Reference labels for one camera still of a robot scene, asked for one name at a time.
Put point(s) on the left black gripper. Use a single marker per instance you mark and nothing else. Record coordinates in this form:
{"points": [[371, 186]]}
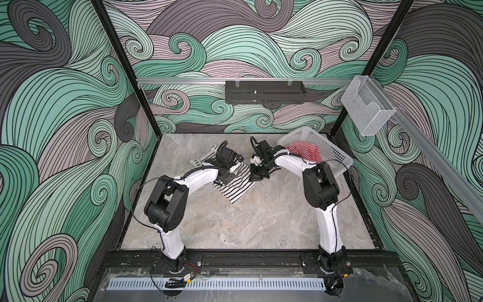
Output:
{"points": [[231, 177]]}

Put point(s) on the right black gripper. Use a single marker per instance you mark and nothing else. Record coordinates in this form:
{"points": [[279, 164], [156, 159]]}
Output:
{"points": [[254, 174]]}

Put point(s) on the black white striped tank top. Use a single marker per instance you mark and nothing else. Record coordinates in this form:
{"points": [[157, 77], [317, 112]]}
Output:
{"points": [[238, 187]]}

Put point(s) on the red white striped tank top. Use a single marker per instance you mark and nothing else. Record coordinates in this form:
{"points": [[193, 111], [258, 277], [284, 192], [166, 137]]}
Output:
{"points": [[308, 151]]}

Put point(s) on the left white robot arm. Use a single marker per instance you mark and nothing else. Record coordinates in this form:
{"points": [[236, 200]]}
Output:
{"points": [[167, 203]]}

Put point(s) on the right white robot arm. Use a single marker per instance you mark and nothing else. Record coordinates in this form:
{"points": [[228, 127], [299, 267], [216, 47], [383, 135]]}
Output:
{"points": [[319, 183]]}

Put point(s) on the white plastic laundry basket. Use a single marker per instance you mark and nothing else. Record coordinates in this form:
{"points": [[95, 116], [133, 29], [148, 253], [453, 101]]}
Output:
{"points": [[338, 160]]}

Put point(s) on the black perforated wall tray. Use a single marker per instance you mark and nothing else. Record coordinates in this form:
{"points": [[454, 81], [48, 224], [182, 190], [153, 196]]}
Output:
{"points": [[269, 93]]}

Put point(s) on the clear plastic wall bin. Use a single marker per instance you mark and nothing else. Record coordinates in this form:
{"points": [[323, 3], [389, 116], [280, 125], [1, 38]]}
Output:
{"points": [[368, 105]]}

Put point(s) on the white slotted cable duct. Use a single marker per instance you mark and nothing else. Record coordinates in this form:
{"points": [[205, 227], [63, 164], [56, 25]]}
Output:
{"points": [[230, 284]]}

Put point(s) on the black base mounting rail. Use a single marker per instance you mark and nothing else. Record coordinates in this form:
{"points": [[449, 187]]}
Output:
{"points": [[207, 261]]}

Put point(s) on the aluminium wall rail right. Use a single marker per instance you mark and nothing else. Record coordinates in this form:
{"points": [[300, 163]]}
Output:
{"points": [[415, 120]]}

